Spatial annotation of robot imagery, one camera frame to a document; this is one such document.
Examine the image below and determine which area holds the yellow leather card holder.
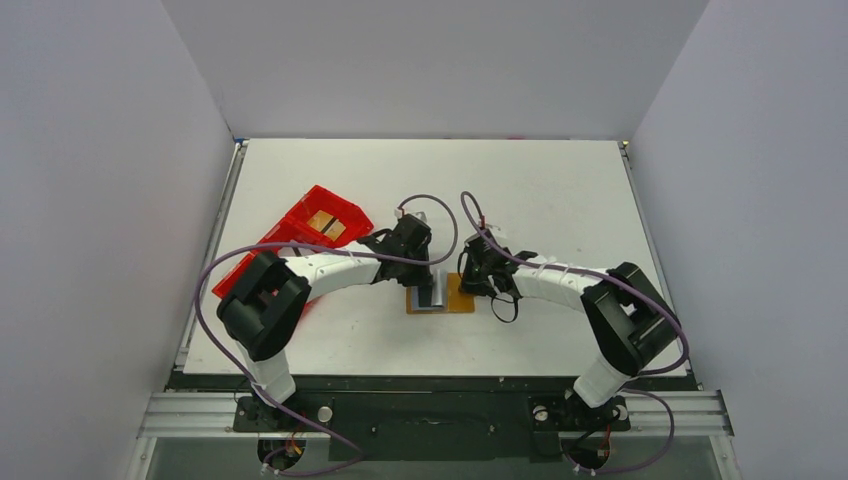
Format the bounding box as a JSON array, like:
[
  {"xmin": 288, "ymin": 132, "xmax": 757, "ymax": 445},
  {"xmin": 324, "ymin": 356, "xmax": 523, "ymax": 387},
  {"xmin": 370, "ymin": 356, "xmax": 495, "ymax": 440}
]
[{"xmin": 406, "ymin": 272, "xmax": 475, "ymax": 315}]

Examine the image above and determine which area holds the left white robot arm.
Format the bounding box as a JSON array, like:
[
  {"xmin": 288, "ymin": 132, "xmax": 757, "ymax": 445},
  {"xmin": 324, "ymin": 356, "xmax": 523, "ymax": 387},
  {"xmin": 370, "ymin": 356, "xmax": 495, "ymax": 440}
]
[{"xmin": 216, "ymin": 214, "xmax": 433, "ymax": 430}]

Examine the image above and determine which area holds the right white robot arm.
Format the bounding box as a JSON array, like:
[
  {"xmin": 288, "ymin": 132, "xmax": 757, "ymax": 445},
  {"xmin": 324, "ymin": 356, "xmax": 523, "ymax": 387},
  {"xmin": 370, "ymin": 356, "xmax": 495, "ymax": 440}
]
[{"xmin": 460, "ymin": 230, "xmax": 680, "ymax": 427}]

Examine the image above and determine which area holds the gold card in tray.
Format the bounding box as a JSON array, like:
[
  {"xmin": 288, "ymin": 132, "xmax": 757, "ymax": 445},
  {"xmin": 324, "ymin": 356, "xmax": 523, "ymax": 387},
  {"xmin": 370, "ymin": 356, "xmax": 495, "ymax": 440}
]
[{"xmin": 307, "ymin": 210, "xmax": 346, "ymax": 241}]

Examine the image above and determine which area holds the red plastic compartment tray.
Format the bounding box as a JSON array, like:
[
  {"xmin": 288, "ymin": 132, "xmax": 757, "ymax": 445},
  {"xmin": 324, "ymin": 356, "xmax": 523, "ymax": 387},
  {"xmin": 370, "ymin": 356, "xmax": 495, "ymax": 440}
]
[{"xmin": 211, "ymin": 184, "xmax": 376, "ymax": 319}]

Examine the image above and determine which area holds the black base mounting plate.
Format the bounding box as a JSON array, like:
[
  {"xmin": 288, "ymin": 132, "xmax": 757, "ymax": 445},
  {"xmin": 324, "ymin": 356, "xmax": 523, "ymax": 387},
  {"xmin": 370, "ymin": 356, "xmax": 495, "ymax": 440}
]
[{"xmin": 168, "ymin": 374, "xmax": 695, "ymax": 462}]

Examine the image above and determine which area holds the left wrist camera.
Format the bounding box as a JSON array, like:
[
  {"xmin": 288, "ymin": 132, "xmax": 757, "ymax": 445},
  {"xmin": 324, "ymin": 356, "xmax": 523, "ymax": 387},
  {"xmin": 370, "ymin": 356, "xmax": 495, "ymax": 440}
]
[{"xmin": 399, "ymin": 211, "xmax": 429, "ymax": 228}]

